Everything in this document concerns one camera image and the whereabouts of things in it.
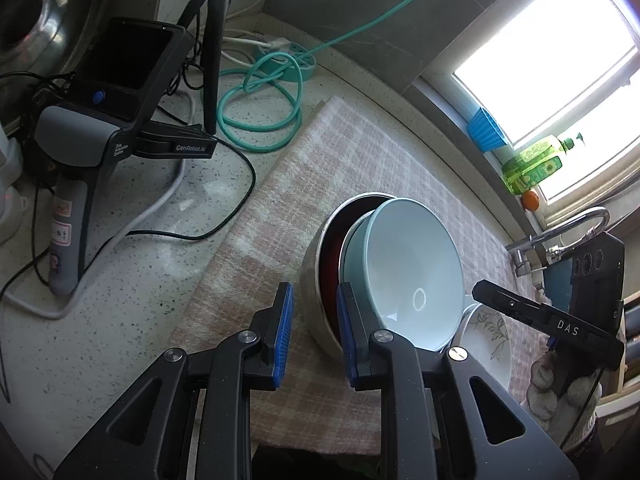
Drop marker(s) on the white plate with grey leaves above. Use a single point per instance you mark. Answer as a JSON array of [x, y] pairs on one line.
[[485, 355]]

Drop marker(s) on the window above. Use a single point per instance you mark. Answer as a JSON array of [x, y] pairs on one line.
[[550, 60]]

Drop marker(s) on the person's right hand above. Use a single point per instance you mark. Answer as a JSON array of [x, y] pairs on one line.
[[542, 390]]

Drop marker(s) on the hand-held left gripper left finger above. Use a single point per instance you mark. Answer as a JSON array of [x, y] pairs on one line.
[[282, 335]]

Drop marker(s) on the green dish soap bottle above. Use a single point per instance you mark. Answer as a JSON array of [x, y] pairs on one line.
[[535, 165]]

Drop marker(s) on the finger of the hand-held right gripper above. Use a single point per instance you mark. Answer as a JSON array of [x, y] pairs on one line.
[[505, 302]]

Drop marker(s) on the spare grey gripper device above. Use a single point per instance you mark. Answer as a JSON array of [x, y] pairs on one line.
[[75, 130]]

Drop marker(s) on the teal bowl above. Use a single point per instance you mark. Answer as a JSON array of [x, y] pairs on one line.
[[410, 260]]

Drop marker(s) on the chrome faucet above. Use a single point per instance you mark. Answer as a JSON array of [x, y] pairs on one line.
[[555, 232]]

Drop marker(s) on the large stainless steel bowl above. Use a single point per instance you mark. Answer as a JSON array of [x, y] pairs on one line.
[[312, 305]]

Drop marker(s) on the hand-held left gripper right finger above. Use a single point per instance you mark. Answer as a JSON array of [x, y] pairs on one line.
[[345, 330]]

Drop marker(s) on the teal power strip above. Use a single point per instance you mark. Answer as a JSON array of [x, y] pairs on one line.
[[305, 62]]

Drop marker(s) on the pink plaid cloth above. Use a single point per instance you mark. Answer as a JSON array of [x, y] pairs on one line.
[[300, 170]]

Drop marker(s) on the stainless steel pot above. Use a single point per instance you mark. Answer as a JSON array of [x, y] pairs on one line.
[[40, 15]]

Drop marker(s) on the blue fluted basket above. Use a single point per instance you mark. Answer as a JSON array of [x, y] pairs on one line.
[[485, 130]]

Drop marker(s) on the orange fruit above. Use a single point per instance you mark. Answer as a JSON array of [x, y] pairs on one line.
[[531, 201]]

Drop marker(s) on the black tripod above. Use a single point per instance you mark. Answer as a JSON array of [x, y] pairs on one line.
[[212, 60]]

